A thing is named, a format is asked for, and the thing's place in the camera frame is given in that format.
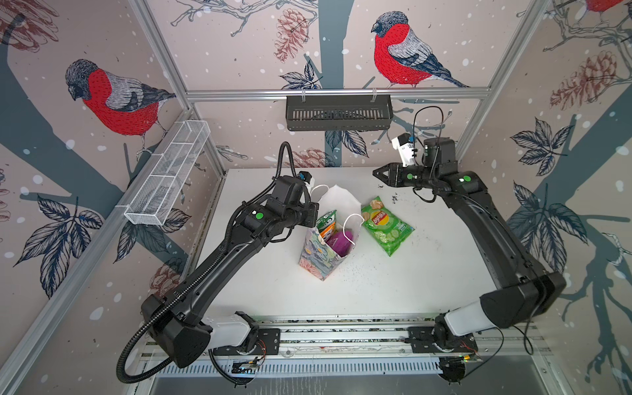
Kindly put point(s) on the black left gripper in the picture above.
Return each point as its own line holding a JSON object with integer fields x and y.
{"x": 313, "y": 208}

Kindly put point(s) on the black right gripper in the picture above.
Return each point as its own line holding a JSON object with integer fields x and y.
{"x": 395, "y": 176}

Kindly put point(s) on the green yellow Fox's candy bag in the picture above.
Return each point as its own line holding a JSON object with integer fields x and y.
{"x": 326, "y": 225}

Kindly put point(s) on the purple snack bag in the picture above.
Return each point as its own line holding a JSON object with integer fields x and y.
{"x": 342, "y": 242}

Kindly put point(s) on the green chips bag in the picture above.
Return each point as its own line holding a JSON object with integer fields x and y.
{"x": 387, "y": 229}

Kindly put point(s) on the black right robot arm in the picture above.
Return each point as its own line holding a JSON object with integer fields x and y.
{"x": 524, "y": 289}

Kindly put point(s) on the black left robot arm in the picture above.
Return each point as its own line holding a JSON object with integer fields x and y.
{"x": 178, "y": 322}

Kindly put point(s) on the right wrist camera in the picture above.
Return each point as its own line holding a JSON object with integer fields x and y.
{"x": 405, "y": 145}

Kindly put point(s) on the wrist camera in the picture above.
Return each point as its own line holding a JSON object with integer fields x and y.
{"x": 307, "y": 178}
{"x": 405, "y": 145}

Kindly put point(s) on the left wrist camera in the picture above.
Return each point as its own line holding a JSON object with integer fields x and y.
{"x": 307, "y": 178}

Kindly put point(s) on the horizontal aluminium frame bar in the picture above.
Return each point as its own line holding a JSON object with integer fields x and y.
{"x": 477, "y": 93}

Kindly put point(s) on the black wire basket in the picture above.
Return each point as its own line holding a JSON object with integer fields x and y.
{"x": 314, "y": 113}

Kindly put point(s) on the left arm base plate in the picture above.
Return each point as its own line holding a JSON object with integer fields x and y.
{"x": 261, "y": 342}

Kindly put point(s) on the aluminium rail base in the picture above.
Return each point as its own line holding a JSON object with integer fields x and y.
{"x": 315, "y": 348}

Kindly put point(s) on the white mesh wire basket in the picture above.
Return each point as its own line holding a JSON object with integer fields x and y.
{"x": 160, "y": 190}

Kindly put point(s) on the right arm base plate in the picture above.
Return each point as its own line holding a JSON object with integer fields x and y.
{"x": 429, "y": 340}

